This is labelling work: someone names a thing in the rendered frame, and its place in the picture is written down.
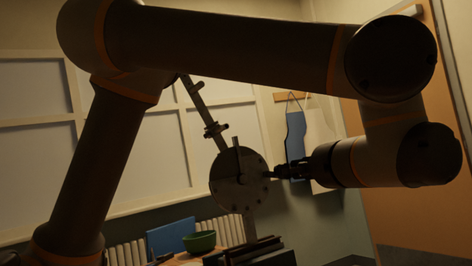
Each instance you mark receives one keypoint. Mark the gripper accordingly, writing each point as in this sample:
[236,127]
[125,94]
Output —
[319,166]

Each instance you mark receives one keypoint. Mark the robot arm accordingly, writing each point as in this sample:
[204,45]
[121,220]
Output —
[228,48]

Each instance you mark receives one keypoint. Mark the grey knee joint disc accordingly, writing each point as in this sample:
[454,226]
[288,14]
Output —
[236,192]

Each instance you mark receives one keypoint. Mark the grey upright shank bar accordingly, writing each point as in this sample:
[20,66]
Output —
[250,227]

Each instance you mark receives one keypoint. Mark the grey thigh bar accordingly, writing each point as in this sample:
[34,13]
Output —
[206,114]

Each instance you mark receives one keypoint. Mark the wooden tray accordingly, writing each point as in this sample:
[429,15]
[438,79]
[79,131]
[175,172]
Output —
[184,257]

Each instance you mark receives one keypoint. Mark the blue apron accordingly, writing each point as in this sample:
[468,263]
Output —
[295,136]

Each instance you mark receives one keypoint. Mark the white apron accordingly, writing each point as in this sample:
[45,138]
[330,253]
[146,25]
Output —
[320,125]

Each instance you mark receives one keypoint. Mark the white ribbed radiator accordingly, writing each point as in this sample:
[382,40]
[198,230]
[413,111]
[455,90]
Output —
[225,228]

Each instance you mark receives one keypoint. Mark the green bowl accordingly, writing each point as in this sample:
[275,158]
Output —
[199,241]

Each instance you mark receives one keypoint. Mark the blue flat board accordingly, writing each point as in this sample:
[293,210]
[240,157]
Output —
[167,236]

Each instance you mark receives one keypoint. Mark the orange door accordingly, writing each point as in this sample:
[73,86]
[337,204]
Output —
[413,221]

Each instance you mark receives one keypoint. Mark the dark hand tool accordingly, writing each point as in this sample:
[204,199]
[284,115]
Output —
[162,257]

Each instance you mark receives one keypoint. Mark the grey door closer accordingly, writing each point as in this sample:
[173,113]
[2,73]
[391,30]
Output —
[411,10]

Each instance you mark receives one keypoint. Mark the wooden coat rail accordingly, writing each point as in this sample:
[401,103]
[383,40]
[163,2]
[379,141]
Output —
[282,96]

